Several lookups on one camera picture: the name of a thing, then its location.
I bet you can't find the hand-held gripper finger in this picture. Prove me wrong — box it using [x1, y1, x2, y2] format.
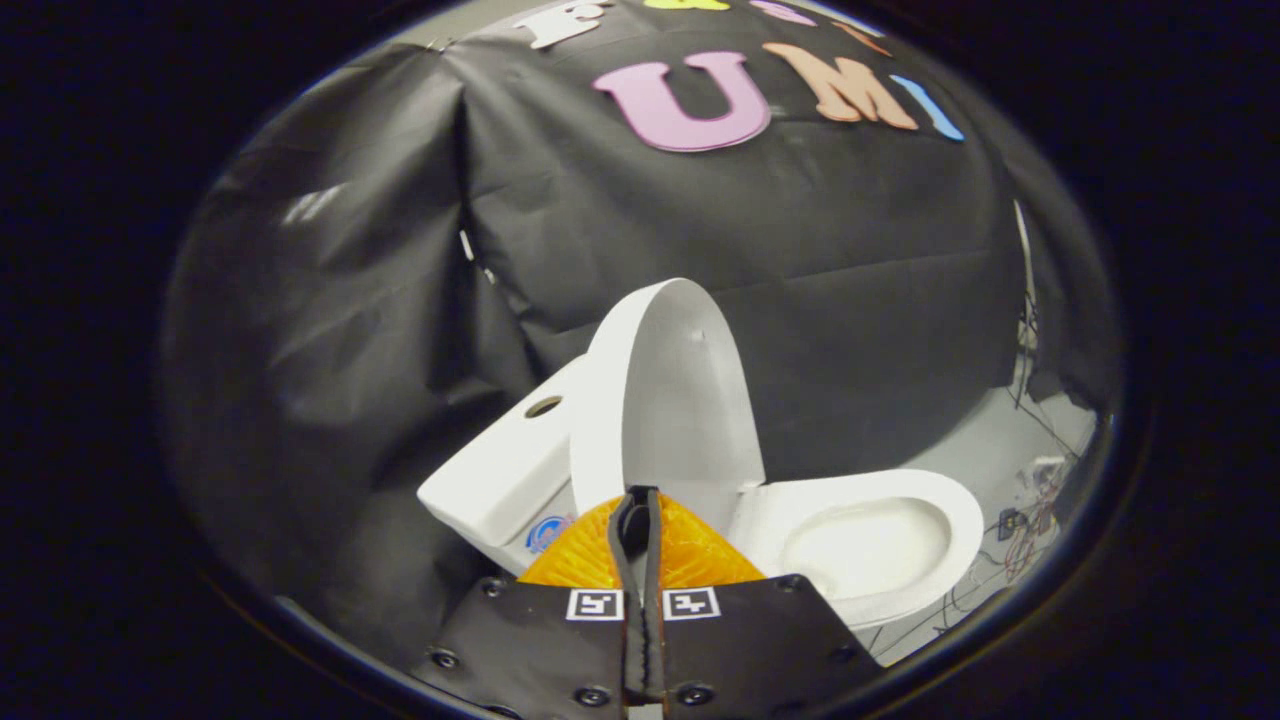
[645, 487, 881, 720]
[415, 487, 646, 720]

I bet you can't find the white toilet lid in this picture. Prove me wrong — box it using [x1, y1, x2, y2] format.
[570, 278, 767, 533]

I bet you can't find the white toilet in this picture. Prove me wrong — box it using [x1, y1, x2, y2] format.
[417, 355, 986, 631]

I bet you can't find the black backdrop cloth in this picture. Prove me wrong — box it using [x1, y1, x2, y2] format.
[160, 0, 1121, 661]

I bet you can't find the thin black stand pole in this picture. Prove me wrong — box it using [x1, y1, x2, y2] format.
[1008, 198, 1043, 406]

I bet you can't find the tangle of floor cables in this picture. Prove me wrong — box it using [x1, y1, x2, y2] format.
[870, 455, 1076, 661]

